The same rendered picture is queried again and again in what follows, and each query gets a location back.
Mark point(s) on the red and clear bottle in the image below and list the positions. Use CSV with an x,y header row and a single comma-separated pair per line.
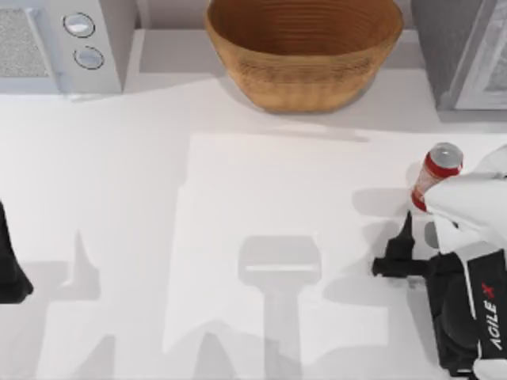
x,y
435,168

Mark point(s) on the brown woven basket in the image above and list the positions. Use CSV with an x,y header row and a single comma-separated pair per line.
x,y
301,75

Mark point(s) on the speckled grey microwave door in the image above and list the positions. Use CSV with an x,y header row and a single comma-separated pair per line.
x,y
17,43

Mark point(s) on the small microwave knob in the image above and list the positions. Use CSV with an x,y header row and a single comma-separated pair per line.
x,y
88,57

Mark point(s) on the pale framed cabinet door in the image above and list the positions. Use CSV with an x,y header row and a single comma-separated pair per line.
x,y
485,59

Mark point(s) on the pale microwave oven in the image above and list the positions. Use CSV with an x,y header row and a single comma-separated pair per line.
x,y
113,47

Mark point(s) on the large microwave knob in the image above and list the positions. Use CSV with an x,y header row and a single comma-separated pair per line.
x,y
78,24

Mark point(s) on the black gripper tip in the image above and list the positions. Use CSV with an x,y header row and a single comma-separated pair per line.
x,y
10,269

